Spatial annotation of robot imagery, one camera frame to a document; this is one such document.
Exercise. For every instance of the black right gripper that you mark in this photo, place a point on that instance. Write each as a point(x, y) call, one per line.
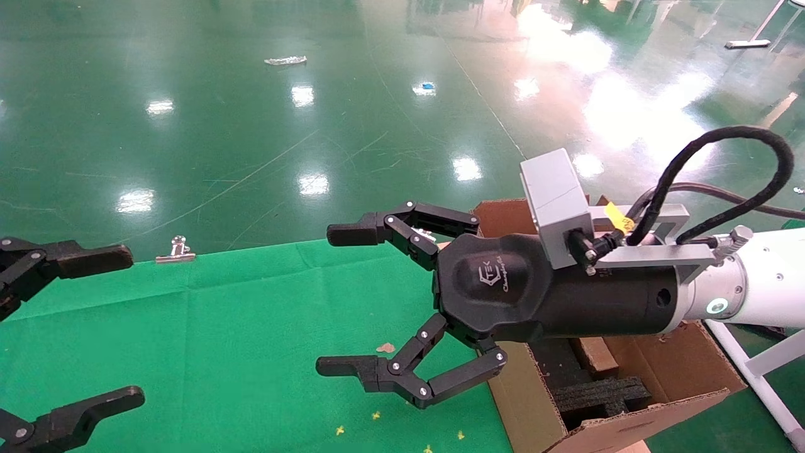
point(503, 289)

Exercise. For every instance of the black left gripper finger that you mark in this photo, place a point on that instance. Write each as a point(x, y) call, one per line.
point(82, 259)
point(82, 412)

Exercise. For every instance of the small brown cardboard box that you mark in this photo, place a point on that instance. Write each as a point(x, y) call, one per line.
point(594, 355)

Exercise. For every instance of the small cardboard scrap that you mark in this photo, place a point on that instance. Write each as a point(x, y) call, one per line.
point(385, 347)

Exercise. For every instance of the large open cardboard carton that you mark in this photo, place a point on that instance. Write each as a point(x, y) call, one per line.
point(666, 365)

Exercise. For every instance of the silver binder clip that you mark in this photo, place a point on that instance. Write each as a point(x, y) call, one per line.
point(425, 234)
point(179, 251)

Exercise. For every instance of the green table cloth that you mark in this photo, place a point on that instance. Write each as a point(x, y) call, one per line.
point(220, 346)

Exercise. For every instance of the black foam insert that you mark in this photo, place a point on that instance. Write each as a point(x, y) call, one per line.
point(597, 399)

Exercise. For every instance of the white floor litter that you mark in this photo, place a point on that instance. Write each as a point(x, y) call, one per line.
point(286, 60)

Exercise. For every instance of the green floor object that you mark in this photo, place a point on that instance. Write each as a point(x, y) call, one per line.
point(797, 224)

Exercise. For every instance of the white floor stand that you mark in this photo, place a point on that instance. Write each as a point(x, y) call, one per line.
point(747, 44)

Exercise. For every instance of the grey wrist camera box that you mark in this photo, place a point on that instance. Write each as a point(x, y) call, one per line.
point(553, 189)

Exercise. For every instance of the silver camera mounting bracket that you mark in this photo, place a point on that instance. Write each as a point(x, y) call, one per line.
point(654, 255)

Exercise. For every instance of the white tube frame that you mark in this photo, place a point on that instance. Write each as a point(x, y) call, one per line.
point(755, 377)

